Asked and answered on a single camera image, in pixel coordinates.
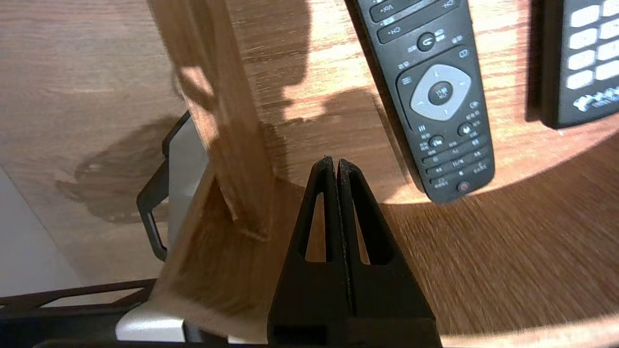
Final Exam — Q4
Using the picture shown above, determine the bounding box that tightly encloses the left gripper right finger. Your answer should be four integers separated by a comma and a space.
338, 159, 434, 319

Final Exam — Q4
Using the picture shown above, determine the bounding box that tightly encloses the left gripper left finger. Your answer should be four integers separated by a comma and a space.
268, 157, 351, 319

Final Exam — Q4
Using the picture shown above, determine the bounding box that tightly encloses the black Philips remote control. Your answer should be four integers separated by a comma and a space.
346, 0, 496, 203

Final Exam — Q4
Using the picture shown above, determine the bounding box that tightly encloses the black remote with grey buttons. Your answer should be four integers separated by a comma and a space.
542, 0, 619, 129

